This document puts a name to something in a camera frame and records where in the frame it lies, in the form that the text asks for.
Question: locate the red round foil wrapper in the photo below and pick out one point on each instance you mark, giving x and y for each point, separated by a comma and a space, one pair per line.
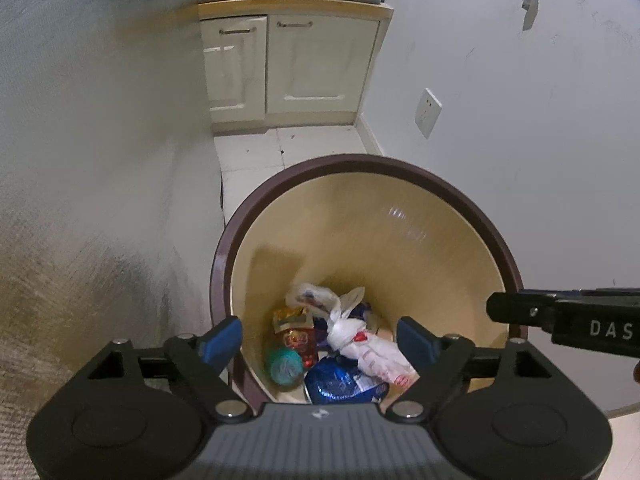
300, 342

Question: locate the blue foil wrapper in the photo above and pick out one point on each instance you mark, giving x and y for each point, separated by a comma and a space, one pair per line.
340, 377

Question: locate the clear crumpled plastic bag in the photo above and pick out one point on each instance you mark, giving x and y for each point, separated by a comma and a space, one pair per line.
312, 297

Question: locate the white baseboard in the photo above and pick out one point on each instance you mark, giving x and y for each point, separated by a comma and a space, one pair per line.
370, 135

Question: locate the teal round container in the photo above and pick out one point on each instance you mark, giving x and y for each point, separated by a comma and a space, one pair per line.
284, 367

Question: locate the metal sided kitchen island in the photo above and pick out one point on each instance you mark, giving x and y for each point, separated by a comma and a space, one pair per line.
100, 160

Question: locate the cream floor cabinet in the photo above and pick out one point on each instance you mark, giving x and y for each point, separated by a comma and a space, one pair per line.
300, 70

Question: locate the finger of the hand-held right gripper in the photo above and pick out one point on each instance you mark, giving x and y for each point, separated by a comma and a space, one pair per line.
515, 307

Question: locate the narrow cream cabinet door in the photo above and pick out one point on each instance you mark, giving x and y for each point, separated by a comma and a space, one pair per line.
232, 70

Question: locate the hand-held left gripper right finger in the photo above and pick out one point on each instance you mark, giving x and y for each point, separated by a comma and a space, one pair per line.
417, 342

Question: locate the white wall socket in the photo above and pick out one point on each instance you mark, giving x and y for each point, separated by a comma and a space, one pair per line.
428, 112

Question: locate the brown rimmed beige trash bin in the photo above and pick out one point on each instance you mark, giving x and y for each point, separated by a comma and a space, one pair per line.
360, 230

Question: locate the white knotted plastic bag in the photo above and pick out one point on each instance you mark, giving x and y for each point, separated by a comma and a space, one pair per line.
360, 342

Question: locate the white wall power adapter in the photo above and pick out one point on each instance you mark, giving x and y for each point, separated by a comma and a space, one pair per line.
530, 5

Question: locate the wide cream cabinet door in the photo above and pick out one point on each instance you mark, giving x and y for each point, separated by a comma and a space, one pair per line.
320, 65

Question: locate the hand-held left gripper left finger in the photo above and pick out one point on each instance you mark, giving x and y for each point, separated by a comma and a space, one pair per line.
220, 342

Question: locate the yellow snack wrapper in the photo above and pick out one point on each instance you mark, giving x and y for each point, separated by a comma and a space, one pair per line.
290, 317

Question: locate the purple printed wrapper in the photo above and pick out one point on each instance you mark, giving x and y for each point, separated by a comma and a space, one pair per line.
367, 310

